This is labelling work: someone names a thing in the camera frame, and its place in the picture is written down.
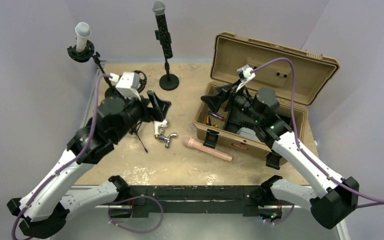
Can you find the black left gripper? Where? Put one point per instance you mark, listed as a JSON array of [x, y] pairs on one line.
[[148, 113]]

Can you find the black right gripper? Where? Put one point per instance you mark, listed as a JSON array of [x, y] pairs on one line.
[[214, 101]]

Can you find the black tripod microphone stand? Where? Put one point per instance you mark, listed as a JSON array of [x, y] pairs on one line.
[[141, 86]]

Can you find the pink rose-gold microphone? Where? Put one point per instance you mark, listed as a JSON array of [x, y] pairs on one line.
[[192, 143]]

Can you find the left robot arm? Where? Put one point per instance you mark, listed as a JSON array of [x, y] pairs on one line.
[[46, 209]]

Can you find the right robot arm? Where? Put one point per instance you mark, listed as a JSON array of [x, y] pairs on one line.
[[330, 197]]

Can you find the black round-base stand centre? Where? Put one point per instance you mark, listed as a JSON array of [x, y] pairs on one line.
[[168, 81]]

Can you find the black round-base stand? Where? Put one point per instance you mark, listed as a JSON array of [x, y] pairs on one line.
[[168, 81], [84, 55]]

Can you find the black round-base stand left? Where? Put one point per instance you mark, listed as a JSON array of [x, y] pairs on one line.
[[84, 55]]

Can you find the black speckled microphone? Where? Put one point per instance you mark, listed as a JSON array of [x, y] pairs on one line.
[[163, 30]]

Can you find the white silver microphone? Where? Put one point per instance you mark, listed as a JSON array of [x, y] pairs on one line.
[[83, 31]]

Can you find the white plastic faucet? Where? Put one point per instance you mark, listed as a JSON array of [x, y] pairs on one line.
[[158, 125]]

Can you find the black tray in case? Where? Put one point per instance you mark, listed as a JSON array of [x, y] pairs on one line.
[[236, 120]]

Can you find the yellow black tool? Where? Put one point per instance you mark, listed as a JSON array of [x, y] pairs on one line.
[[208, 122]]

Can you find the tan plastic tool case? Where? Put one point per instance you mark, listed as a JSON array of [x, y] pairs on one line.
[[296, 76]]

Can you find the chrome metal faucet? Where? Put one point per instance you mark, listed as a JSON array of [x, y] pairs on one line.
[[167, 139]]

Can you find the grey device in case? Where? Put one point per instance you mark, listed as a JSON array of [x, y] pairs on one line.
[[248, 133]]

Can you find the purple handled screwdriver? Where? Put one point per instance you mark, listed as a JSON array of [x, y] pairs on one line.
[[217, 116]]

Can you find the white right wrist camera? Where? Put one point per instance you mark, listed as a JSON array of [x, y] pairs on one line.
[[245, 74]]

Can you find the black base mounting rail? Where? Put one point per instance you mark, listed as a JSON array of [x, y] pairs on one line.
[[246, 200]]

